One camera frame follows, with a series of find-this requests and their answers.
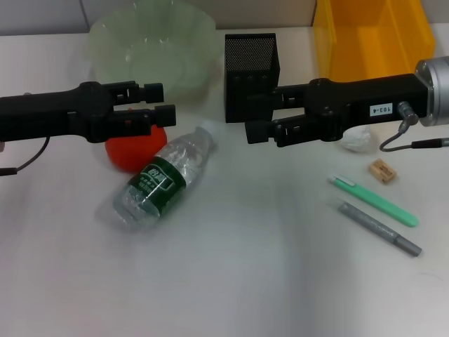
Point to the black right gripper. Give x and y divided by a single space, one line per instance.
350 102

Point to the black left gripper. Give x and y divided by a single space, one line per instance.
52 112

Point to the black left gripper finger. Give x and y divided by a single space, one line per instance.
165 116

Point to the red-orange toy orange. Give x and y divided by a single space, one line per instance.
133 154

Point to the clear green-label water bottle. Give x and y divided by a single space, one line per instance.
158 182

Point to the white paper ball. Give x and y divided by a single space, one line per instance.
358 140

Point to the small tan eraser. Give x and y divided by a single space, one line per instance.
383 171

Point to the mint green pen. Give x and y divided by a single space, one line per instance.
375 200

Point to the pale green glass fruit plate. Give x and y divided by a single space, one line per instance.
154 52

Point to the black mesh pen holder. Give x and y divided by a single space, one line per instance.
250 63

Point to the grey marker pen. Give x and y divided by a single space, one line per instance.
379 228

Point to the yellow plastic bin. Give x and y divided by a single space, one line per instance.
379 38

